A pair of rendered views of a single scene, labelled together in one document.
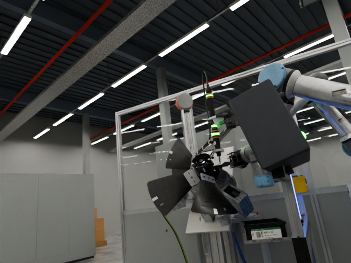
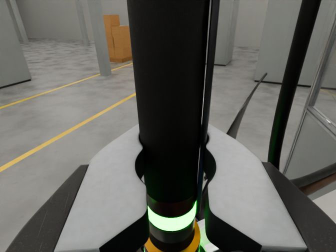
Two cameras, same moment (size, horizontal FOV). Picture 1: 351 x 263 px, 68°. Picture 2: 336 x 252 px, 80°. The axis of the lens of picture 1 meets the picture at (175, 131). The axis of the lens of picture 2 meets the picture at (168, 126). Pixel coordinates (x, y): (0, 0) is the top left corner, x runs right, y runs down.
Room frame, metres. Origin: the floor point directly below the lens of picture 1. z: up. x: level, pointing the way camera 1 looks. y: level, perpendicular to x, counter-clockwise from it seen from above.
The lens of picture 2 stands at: (1.45, -0.33, 1.53)
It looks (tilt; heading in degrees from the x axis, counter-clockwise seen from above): 29 degrees down; 75
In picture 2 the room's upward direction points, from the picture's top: 1 degrees counter-clockwise
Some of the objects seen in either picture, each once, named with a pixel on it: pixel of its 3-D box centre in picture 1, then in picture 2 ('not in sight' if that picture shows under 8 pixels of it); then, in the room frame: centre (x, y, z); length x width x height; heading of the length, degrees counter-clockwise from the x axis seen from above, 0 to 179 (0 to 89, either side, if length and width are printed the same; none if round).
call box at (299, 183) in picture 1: (297, 186); not in sight; (1.59, -0.68, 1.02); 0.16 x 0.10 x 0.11; 155
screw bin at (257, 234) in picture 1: (263, 229); not in sight; (1.24, -0.34, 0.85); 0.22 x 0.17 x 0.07; 169
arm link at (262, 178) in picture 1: (264, 174); not in sight; (1.09, -0.35, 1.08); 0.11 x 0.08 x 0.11; 143
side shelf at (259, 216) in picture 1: (235, 219); not in sight; (2.03, -0.36, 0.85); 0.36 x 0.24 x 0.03; 65
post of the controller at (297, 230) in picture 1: (291, 203); not in sight; (0.85, -0.33, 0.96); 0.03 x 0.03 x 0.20; 65
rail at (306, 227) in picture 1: (304, 230); not in sight; (1.23, -0.52, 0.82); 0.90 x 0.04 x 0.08; 155
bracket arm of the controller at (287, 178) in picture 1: (282, 175); not in sight; (0.75, -0.29, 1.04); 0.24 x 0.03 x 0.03; 155
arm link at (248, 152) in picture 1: (257, 150); not in sight; (1.08, -0.34, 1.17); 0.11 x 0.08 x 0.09; 12
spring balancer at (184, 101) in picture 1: (184, 102); not in sight; (2.19, -0.11, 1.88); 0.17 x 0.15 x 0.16; 65
